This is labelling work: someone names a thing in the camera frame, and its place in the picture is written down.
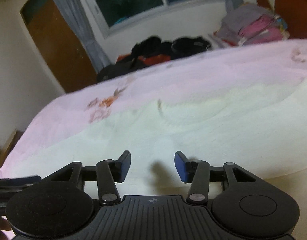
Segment stack of folded clothes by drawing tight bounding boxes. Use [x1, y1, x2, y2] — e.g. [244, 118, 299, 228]
[214, 3, 290, 47]

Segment pile of black clothes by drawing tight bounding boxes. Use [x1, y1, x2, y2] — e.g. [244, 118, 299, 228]
[96, 36, 212, 83]

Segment wooden bedside shelf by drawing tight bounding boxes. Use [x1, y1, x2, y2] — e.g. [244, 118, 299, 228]
[0, 129, 24, 168]

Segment person's right hand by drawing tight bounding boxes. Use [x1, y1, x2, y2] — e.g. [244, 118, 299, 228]
[0, 217, 15, 240]

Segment pink floral bedsheet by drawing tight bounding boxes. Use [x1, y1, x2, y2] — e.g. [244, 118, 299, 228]
[0, 38, 307, 181]

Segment left grey curtain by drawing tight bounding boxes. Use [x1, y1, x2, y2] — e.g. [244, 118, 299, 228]
[53, 0, 111, 73]

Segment brown wooden door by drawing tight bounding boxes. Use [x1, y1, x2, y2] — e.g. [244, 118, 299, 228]
[21, 0, 96, 93]

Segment white knit sweater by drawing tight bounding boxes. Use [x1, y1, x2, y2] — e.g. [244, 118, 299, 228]
[0, 78, 307, 194]

